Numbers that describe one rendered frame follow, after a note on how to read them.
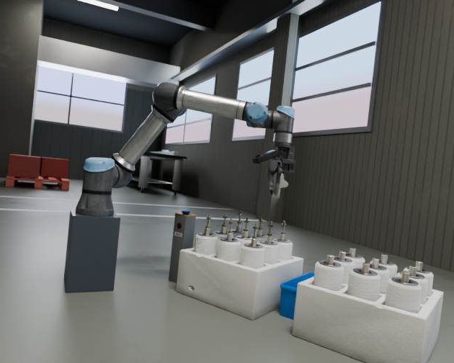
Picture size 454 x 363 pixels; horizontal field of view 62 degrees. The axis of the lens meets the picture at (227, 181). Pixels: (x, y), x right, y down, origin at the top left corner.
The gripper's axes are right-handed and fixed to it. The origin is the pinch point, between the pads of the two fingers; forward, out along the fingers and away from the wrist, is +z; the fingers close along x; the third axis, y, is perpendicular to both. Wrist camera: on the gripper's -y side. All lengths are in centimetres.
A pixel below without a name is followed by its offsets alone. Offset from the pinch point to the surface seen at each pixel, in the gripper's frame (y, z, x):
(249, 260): -11.3, 26.1, -11.0
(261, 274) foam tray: -8.3, 29.8, -16.3
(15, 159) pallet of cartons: -195, 7, 465
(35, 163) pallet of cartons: -170, 10, 471
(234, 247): -14.7, 23.3, -2.2
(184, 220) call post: -30.5, 17.3, 23.9
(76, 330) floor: -70, 47, -23
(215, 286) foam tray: -21.1, 38.7, -3.3
